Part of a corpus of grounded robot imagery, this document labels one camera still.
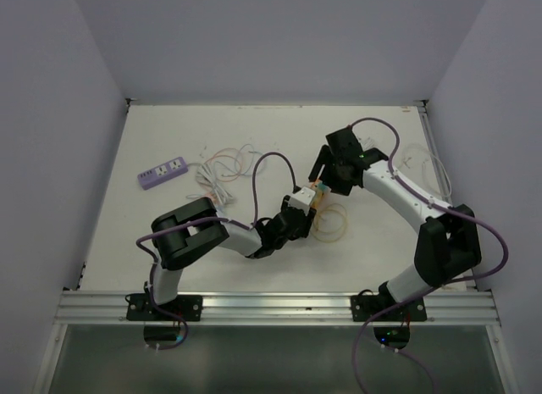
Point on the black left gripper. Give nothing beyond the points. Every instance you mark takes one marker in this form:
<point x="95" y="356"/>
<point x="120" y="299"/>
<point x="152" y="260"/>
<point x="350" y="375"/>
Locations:
<point x="303" y="229"/>

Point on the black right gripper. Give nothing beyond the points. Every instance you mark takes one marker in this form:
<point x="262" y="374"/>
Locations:
<point x="325" y="157"/>

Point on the orange power strip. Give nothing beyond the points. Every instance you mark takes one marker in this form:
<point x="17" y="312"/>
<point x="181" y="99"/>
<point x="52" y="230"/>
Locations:
<point x="319" y="196"/>

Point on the purple power strip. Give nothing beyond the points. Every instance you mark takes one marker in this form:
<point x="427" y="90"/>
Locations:
<point x="162" y="173"/>

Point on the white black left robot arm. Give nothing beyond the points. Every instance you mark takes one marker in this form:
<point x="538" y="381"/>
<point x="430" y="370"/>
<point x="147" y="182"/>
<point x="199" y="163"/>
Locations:
<point x="186" y="234"/>

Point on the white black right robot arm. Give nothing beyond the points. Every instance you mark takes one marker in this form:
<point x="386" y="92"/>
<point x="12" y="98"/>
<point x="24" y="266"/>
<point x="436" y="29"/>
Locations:
<point x="448" y="243"/>

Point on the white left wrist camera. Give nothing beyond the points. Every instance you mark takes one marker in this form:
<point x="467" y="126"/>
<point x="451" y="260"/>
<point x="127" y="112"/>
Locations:
<point x="305" y="197"/>

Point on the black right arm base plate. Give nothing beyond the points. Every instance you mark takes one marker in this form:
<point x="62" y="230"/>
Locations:
<point x="379" y="308"/>

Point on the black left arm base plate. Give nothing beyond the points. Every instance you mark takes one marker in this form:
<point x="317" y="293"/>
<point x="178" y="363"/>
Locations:
<point x="188" y="307"/>

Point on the aluminium mounting rail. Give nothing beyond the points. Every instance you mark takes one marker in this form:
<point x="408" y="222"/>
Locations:
<point x="445" y="308"/>

